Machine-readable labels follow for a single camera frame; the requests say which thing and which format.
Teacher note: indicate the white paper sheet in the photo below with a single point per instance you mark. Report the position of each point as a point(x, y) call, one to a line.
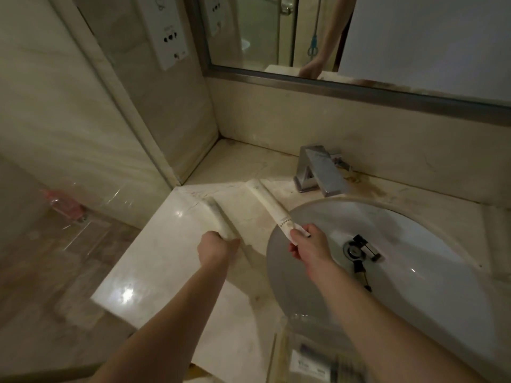
point(439, 35)

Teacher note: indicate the white wall outlet panel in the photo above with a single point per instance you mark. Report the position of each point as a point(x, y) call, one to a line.
point(163, 31)

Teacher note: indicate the chrome faucet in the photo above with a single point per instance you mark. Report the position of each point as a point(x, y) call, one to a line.
point(319, 171)

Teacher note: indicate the pink plastic bottle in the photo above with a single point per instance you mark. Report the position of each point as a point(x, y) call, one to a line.
point(64, 205)

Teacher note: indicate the white sink basin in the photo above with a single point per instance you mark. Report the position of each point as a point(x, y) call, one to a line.
point(419, 283)

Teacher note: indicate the person's left hand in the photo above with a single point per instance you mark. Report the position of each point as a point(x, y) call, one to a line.
point(215, 251)

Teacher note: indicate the small black-capped bottle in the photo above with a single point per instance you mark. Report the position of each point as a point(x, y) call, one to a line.
point(369, 248)
point(361, 275)

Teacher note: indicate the metal-framed wall mirror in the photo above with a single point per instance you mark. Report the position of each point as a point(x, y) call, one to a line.
point(259, 31)

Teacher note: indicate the person's right forearm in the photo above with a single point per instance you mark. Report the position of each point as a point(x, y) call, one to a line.
point(379, 335)

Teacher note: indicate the chrome sink drain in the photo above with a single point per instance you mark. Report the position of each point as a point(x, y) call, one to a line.
point(352, 251)

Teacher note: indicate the person's left forearm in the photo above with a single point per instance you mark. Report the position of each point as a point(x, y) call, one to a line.
point(167, 335)

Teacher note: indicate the clear acrylic tray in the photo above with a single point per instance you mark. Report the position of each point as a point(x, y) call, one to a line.
point(319, 331)

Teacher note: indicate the person's right hand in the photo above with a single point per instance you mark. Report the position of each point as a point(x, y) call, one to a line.
point(313, 249)

